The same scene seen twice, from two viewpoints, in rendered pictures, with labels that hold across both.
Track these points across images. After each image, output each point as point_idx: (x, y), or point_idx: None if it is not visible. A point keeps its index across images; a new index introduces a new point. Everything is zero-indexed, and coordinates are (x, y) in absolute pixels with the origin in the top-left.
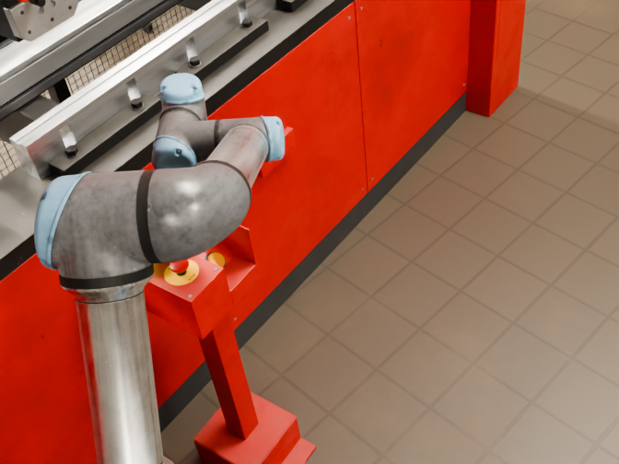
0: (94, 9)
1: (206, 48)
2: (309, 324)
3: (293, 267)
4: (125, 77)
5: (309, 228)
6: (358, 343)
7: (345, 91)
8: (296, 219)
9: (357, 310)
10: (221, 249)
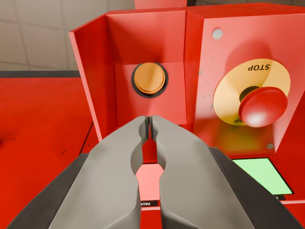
0: None
1: None
2: (67, 45)
3: (46, 78)
4: None
5: (13, 86)
6: (53, 4)
7: None
8: (14, 95)
9: (34, 23)
10: (123, 88)
